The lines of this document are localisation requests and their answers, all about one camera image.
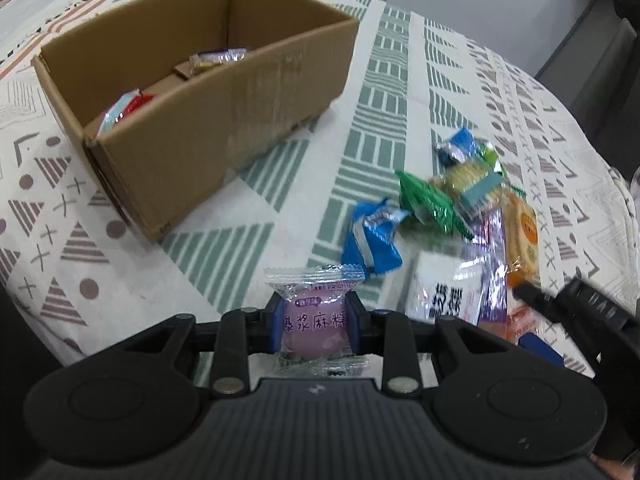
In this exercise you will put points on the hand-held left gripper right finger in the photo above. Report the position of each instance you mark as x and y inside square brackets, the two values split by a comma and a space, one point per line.
[354, 327]

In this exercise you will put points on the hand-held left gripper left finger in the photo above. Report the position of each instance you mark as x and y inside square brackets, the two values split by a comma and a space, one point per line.
[274, 327]

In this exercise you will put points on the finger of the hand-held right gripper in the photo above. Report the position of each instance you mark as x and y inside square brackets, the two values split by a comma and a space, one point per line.
[540, 347]
[537, 300]

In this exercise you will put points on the red orange snack packet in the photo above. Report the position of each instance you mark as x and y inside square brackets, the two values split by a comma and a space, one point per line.
[520, 322]

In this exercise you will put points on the purple round snack packet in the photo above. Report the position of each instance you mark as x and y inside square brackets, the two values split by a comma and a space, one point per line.
[312, 320]

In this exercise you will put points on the large purple clear snack bag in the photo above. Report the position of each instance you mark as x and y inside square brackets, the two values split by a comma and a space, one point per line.
[495, 260]

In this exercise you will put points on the large blue snack packet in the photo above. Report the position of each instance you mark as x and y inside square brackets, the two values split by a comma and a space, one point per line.
[372, 245]

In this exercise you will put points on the white and black snack packet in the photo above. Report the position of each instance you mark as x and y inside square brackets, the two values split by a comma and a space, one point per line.
[440, 280]

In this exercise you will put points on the clear cracker packet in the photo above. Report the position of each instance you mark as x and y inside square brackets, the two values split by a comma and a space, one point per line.
[470, 180]

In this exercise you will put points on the large green snack packet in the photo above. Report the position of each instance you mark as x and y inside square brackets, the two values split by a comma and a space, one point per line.
[430, 202]

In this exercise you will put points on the brown cardboard box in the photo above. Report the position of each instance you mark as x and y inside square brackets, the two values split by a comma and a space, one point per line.
[200, 150]

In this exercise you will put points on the small light green snack packet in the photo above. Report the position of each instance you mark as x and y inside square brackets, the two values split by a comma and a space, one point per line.
[490, 155]

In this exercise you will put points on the small blue snack packet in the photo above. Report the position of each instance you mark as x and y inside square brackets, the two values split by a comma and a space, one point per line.
[460, 142]

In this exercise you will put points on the patterned white tablecloth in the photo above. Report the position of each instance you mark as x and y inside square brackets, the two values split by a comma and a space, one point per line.
[390, 85]

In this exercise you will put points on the grey furniture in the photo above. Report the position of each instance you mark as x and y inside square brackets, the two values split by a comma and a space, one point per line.
[600, 60]

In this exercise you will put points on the dark shiny snack packet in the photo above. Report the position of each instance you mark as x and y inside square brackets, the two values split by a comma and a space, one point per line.
[220, 56]

